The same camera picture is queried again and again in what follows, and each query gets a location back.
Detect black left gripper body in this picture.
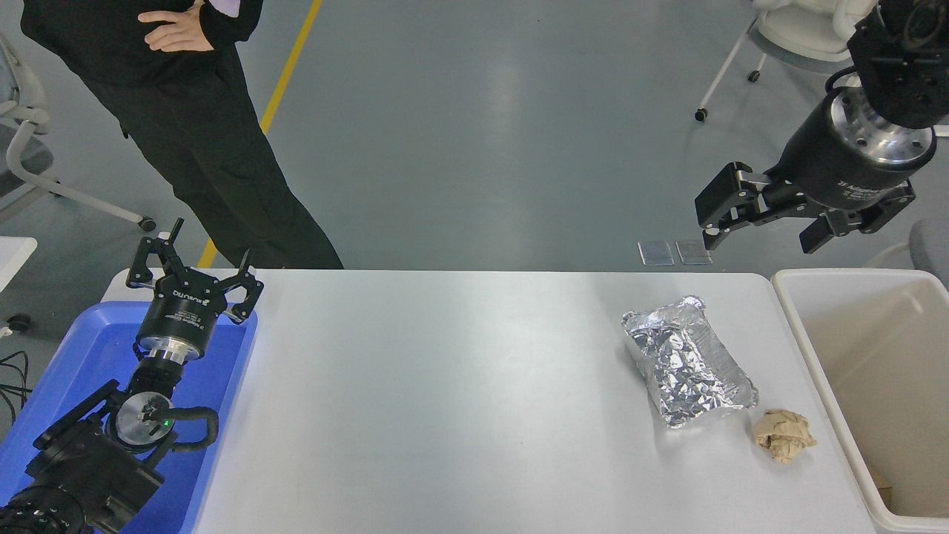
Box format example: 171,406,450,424
139,268,228,348

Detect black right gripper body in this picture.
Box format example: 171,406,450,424
768,93,922,212

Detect silver foil plate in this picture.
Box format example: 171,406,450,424
621,295,760,429

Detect person's hand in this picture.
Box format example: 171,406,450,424
137,0,216,53

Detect grey office chair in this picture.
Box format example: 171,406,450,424
0,33,158,232

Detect blue plastic tray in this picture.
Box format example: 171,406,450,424
0,300,259,534

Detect person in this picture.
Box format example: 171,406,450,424
20,0,344,270

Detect large pale plastic bin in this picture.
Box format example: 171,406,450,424
771,268,949,534

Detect small white side table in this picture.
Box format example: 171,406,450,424
0,237,39,294

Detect white wheeled chair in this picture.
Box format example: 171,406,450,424
695,0,877,123

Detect crumpled tan paper ball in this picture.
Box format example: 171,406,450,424
753,409,818,464

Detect tan paper scrap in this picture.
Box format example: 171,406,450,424
869,466,895,507

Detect black cables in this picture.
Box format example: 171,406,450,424
0,351,32,425

